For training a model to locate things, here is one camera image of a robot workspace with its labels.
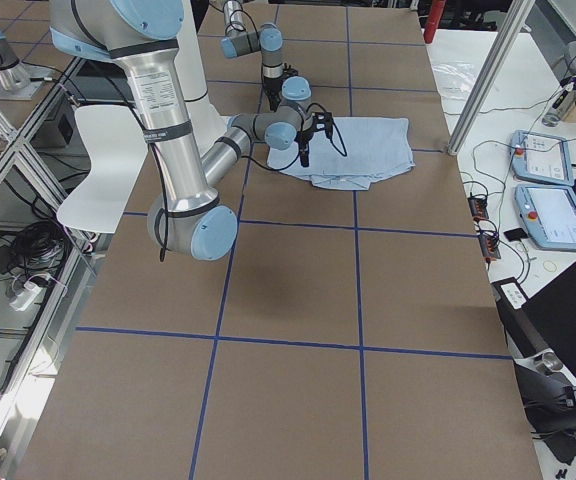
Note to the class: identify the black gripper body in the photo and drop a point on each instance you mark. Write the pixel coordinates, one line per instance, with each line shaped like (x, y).
(271, 86)
(306, 135)

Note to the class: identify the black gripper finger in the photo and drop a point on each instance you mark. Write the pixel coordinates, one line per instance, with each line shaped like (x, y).
(304, 159)
(273, 104)

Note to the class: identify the light blue button shirt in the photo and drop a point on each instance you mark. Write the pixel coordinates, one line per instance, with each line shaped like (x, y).
(367, 150)

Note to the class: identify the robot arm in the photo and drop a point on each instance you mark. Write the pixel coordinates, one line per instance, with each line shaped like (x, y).
(155, 44)
(243, 37)

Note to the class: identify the clear plastic bag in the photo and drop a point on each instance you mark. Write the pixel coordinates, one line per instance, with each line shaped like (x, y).
(454, 79)

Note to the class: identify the white curved paper sheet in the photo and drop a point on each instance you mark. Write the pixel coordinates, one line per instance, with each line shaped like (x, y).
(117, 150)

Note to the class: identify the red cylinder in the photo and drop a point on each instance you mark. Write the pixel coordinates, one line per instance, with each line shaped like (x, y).
(433, 20)

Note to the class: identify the upper orange black electronics box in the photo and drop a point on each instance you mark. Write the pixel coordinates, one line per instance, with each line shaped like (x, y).
(478, 207)

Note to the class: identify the orange black electronics box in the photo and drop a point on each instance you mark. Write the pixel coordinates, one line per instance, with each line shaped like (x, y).
(478, 207)
(489, 245)

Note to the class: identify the lower orange black electronics box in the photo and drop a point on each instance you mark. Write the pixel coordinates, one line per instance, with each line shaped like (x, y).
(489, 245)

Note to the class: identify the small black card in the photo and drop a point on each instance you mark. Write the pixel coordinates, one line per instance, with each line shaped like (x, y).
(516, 234)

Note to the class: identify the upper blue teach pendant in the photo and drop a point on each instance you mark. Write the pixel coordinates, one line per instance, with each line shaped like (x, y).
(541, 158)

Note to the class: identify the blue teach pendant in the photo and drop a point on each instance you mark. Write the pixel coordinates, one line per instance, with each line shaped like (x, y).
(541, 158)
(548, 213)

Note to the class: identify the lower blue teach pendant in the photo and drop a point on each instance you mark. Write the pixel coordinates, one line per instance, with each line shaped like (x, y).
(548, 213)

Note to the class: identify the white power strip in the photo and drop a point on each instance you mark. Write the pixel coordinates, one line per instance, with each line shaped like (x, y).
(26, 296)

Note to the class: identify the black laptop computer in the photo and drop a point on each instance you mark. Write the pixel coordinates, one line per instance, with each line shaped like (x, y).
(545, 320)

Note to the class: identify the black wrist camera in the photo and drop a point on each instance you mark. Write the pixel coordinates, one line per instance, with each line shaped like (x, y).
(289, 71)
(323, 122)

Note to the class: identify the aluminium frame post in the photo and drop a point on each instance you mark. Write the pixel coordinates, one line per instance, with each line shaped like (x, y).
(504, 40)

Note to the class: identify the aluminium frame rack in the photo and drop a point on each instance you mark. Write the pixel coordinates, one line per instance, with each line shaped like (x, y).
(33, 246)

